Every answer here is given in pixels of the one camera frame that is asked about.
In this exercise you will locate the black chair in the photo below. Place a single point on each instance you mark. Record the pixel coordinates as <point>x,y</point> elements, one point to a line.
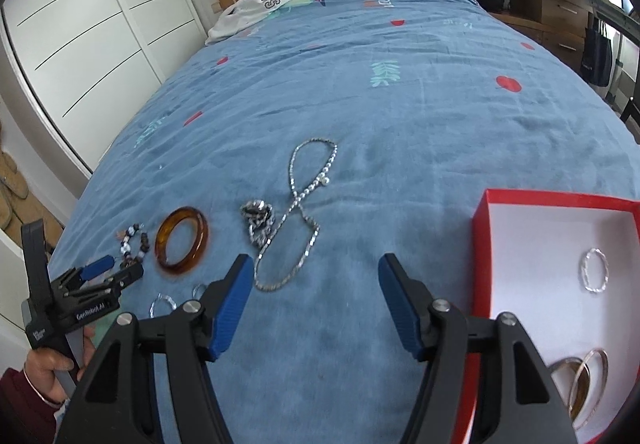
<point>631,118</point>

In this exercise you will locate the wooden drawer cabinet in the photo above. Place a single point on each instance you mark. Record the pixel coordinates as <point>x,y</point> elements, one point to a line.
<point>555,8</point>

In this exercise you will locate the small twisted silver hoop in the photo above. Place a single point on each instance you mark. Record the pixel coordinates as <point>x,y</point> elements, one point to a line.
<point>164,304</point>

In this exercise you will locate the dark olive bangle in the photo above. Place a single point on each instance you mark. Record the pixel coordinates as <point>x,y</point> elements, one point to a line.
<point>592,389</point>

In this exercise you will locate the dark silver crumpled pendant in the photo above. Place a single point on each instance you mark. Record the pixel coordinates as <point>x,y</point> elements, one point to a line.
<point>257,219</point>

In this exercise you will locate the amber resin bangle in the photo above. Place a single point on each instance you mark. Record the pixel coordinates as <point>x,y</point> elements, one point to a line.
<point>181,240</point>

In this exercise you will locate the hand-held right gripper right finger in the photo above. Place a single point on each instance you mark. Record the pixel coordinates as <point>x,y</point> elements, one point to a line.
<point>400,309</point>

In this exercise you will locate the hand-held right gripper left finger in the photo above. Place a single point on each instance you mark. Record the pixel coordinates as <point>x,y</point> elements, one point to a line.
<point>230,309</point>

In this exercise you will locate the red cardboard box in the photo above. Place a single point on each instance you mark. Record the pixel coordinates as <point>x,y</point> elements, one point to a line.
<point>545,314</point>

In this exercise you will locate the large twisted silver hoop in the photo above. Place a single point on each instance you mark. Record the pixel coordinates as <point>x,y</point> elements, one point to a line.
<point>594,270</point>

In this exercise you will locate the white garment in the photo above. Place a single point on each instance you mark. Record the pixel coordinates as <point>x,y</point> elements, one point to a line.
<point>250,8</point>

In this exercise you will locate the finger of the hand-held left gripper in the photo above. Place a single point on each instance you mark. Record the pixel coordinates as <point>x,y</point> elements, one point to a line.
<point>97,269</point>
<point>125,276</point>

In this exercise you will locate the person's left forearm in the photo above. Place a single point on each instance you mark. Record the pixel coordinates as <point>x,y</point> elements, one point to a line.
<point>22,414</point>

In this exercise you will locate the person's left hand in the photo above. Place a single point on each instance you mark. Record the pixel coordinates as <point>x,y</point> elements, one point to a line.
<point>50,369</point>

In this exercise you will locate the beige slippers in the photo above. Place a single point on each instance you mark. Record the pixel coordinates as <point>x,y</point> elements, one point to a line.
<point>12,184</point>

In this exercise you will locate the thin silver wrist bangle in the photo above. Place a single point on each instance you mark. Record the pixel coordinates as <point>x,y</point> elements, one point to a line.
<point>45,396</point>

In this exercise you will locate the white wardrobe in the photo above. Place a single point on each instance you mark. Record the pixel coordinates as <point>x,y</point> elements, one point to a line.
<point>85,18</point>

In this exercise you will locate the grey metal bangle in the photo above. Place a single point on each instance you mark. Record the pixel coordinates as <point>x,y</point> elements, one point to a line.
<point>562,366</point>

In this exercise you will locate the dark hanging bag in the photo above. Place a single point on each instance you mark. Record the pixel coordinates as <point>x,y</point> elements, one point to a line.
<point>596,53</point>

